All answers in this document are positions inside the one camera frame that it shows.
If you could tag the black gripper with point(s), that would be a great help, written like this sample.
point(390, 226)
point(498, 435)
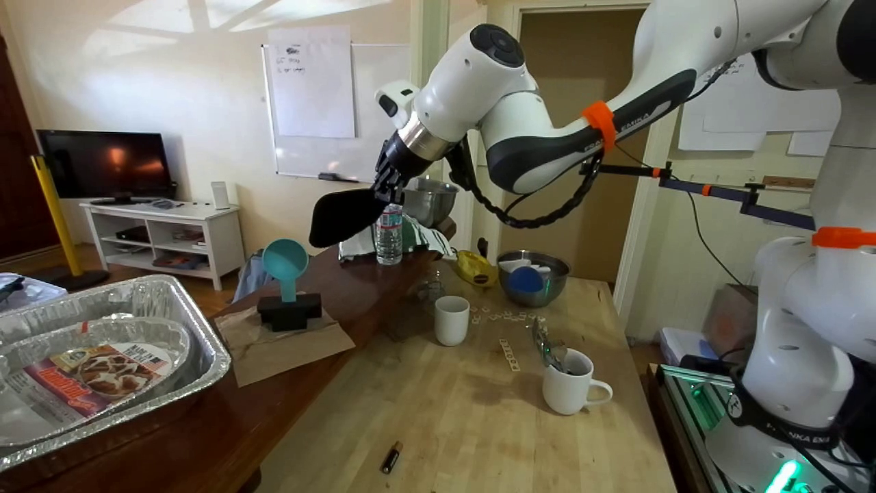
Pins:
point(402, 164)

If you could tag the black and grey quilted cloth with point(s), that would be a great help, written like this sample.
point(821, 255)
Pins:
point(344, 216)

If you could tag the robot base platform green light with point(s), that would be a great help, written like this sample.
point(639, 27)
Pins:
point(721, 429)

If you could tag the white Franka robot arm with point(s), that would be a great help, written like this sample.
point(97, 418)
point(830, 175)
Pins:
point(510, 118)

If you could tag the light blue cloth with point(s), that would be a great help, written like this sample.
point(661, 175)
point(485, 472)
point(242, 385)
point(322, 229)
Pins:
point(247, 276)

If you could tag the clear plastic water bottle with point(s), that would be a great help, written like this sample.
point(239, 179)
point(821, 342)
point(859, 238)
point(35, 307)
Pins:
point(390, 238)

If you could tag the large metal pot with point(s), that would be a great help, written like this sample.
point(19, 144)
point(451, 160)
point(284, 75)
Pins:
point(435, 204)

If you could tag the black whiteboard eraser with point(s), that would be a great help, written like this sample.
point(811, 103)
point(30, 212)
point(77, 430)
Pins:
point(338, 175)

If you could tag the white green striped towel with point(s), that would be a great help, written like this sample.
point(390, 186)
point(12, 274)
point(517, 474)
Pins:
point(429, 242)

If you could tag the crumpled clear plastic wrap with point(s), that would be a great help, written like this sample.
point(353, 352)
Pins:
point(435, 286)

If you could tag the yellow banana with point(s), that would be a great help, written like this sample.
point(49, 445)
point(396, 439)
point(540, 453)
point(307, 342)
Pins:
point(474, 267)

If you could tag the whiteboard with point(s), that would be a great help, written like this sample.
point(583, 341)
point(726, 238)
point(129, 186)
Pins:
point(365, 72)

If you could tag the teal plastic measuring cup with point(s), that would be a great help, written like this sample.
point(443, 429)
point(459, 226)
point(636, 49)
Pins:
point(287, 263)

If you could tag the white paper sheet on whiteboard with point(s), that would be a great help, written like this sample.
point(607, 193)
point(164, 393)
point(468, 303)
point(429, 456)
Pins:
point(312, 85)

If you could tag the black block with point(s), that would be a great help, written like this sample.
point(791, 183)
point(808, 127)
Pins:
point(290, 309)

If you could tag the small white speaker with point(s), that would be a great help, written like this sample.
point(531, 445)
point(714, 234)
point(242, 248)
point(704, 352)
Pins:
point(220, 194)

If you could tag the brown cardboard sheet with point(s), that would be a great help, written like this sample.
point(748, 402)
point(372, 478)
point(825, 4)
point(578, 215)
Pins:
point(292, 352)

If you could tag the small pale stick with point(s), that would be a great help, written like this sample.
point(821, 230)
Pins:
point(509, 356)

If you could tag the metal utensils in mug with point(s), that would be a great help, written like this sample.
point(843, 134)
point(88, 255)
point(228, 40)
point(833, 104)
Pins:
point(547, 345)

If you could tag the white television stand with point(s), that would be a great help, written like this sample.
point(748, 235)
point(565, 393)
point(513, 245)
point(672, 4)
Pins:
point(168, 238)

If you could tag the large aluminium foil tray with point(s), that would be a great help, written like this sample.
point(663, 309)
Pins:
point(195, 329)

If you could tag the small aluminium foil tray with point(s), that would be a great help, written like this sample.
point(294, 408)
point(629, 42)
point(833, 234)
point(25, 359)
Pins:
point(166, 329)

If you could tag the small black lighter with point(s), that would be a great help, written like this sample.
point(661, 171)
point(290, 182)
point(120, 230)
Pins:
point(390, 457)

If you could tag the black flat television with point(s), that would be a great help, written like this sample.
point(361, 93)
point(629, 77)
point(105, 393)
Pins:
point(105, 164)

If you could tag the yellow pole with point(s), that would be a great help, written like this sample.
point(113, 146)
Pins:
point(56, 219)

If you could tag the printed food packet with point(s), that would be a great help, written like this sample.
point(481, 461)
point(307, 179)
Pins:
point(86, 374)

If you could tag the dark wooden cabinet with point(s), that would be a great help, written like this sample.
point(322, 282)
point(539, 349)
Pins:
point(19, 164)

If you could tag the black camera boom orange joints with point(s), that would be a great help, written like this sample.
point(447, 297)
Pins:
point(730, 194)

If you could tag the large white wall paper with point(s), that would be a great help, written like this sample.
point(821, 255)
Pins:
point(730, 124)

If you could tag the small white wall paper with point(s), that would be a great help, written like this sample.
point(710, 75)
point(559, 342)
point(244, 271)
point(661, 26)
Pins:
point(811, 144)

